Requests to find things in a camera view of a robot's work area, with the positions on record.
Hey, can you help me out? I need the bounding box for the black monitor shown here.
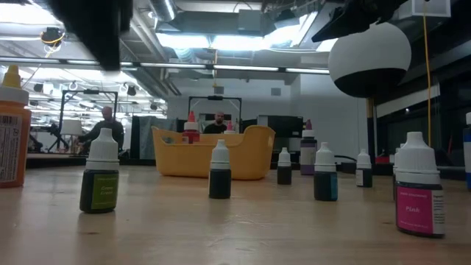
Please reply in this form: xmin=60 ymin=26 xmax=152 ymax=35
xmin=257 ymin=115 xmax=305 ymax=140

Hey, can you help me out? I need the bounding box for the yellow extension cable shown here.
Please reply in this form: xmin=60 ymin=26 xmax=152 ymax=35
xmin=422 ymin=0 xmax=432 ymax=147

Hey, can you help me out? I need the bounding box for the small dropper bottle green label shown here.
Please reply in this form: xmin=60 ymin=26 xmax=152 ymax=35
xmin=79 ymin=127 xmax=121 ymax=214

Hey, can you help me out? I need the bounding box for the red food colouring bottle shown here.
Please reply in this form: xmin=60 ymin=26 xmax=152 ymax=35
xmin=182 ymin=110 xmax=201 ymax=145

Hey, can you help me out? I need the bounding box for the white lamp shade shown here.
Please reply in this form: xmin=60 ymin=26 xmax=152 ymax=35
xmin=60 ymin=119 xmax=84 ymax=136

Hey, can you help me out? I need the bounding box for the black aluminium rig frame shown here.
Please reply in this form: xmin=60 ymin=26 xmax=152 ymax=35
xmin=25 ymin=152 xmax=467 ymax=181

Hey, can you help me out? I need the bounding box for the person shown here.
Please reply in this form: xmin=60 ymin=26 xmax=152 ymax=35
xmin=203 ymin=111 xmax=228 ymax=135
xmin=77 ymin=106 xmax=125 ymax=155

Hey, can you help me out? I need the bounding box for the white globe lamp black base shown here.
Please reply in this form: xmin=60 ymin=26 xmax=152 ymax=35
xmin=327 ymin=21 xmax=412 ymax=174

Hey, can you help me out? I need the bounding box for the purple food colouring bottle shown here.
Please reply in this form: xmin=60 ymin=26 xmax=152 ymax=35
xmin=300 ymin=119 xmax=318 ymax=176

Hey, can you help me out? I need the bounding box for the black background rig frame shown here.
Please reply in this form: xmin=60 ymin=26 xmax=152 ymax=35
xmin=58 ymin=89 xmax=119 ymax=154
xmin=188 ymin=95 xmax=243 ymax=134

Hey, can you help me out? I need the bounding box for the black cable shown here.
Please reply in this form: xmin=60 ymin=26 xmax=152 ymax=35
xmin=336 ymin=153 xmax=358 ymax=165

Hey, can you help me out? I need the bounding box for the small dropper bottle pink label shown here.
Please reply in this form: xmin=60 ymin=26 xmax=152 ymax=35
xmin=395 ymin=131 xmax=446 ymax=239

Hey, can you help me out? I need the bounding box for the blue food colouring bottle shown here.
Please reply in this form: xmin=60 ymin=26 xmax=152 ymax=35
xmin=462 ymin=111 xmax=471 ymax=191

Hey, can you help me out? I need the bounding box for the small dropper bottle blue label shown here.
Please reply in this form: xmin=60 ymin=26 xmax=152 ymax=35
xmin=314 ymin=141 xmax=339 ymax=202

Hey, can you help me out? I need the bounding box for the yellow plastic basket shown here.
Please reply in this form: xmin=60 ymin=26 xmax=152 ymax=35
xmin=151 ymin=124 xmax=276 ymax=181

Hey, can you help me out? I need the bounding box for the black round ceiling fixture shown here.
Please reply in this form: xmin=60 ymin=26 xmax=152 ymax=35
xmin=40 ymin=26 xmax=66 ymax=48

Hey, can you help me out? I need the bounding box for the grey fabric partition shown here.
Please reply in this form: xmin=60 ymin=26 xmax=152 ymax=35
xmin=130 ymin=116 xmax=177 ymax=160

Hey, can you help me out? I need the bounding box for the yellow food colouring bottle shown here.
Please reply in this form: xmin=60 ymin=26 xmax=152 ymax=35
xmin=0 ymin=65 xmax=33 ymax=189

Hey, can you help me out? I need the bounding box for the small dark dropper bottle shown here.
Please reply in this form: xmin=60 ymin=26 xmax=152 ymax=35
xmin=208 ymin=138 xmax=233 ymax=200
xmin=277 ymin=146 xmax=293 ymax=186
xmin=355 ymin=148 xmax=373 ymax=188
xmin=391 ymin=144 xmax=406 ymax=202

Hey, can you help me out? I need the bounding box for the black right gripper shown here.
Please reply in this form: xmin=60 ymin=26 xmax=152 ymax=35
xmin=311 ymin=0 xmax=409 ymax=42

